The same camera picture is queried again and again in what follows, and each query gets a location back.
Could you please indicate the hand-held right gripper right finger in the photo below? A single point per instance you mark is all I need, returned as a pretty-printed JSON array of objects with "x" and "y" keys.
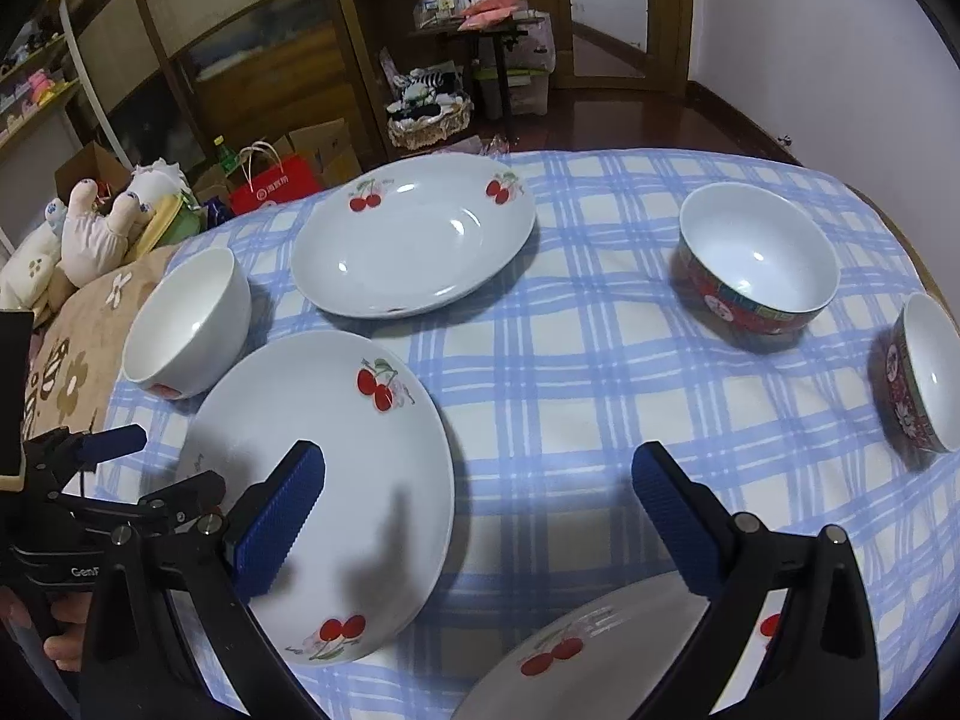
[{"x": 675, "y": 517}]

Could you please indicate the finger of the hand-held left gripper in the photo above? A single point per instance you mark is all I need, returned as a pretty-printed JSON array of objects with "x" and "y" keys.
[
  {"x": 112, "y": 441},
  {"x": 187, "y": 491}
]

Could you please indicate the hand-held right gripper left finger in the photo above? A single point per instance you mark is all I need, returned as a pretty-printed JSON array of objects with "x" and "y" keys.
[{"x": 279, "y": 517}]

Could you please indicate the white cherry print plate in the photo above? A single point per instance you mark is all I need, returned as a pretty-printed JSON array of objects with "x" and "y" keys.
[
  {"x": 352, "y": 465},
  {"x": 600, "y": 660},
  {"x": 420, "y": 240}
]

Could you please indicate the plain white bowl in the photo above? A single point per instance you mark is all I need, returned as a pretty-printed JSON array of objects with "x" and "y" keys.
[{"x": 187, "y": 315}]

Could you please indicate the large red patterned bowl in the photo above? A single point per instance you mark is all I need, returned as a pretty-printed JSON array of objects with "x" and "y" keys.
[{"x": 757, "y": 247}]

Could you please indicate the small red patterned bowl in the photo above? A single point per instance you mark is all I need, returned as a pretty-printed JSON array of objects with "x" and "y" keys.
[{"x": 934, "y": 382}]

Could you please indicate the person's left hand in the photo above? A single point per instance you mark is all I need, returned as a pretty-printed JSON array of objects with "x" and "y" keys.
[{"x": 67, "y": 641}]

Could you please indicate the beige floral blanket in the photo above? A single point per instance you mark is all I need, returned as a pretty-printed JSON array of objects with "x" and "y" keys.
[{"x": 75, "y": 360}]

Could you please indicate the blue checked cloth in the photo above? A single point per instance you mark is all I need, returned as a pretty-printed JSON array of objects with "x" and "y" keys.
[{"x": 570, "y": 390}]

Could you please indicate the cream floral pillow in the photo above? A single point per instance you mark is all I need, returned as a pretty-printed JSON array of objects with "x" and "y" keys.
[{"x": 30, "y": 270}]

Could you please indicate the white stuffed toy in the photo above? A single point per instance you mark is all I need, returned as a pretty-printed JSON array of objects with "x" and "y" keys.
[{"x": 90, "y": 240}]

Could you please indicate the yellow green fabric item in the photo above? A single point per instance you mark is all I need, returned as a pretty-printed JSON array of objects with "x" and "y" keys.
[{"x": 176, "y": 221}]

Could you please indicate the open cardboard box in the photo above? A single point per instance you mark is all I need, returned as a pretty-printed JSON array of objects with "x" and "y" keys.
[{"x": 82, "y": 165}]

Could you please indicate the green plastic bottle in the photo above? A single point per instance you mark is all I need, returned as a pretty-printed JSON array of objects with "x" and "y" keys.
[{"x": 223, "y": 157}]

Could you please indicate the red paper shopping bag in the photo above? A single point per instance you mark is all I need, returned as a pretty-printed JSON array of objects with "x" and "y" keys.
[{"x": 277, "y": 184}]

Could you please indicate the closed cardboard box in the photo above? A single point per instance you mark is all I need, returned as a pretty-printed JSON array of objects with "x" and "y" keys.
[{"x": 322, "y": 146}]

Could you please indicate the wooden wardrobe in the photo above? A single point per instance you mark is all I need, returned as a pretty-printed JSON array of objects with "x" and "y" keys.
[{"x": 225, "y": 52}]

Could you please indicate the wicker basket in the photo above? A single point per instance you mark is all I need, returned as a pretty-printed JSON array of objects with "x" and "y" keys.
[{"x": 427, "y": 131}]

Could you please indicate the striped clothes pile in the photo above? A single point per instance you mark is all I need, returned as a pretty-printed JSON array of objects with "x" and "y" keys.
[{"x": 427, "y": 90}]

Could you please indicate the clear plastic storage box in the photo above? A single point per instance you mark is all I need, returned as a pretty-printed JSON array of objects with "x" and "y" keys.
[{"x": 525, "y": 90}]

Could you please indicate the black folding table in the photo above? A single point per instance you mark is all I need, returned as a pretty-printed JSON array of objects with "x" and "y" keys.
[{"x": 499, "y": 52}]

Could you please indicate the wooden door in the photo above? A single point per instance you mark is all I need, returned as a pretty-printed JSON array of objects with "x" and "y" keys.
[{"x": 600, "y": 7}]

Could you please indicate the pink plastic bags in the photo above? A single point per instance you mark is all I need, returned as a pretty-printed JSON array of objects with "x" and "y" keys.
[{"x": 491, "y": 7}]

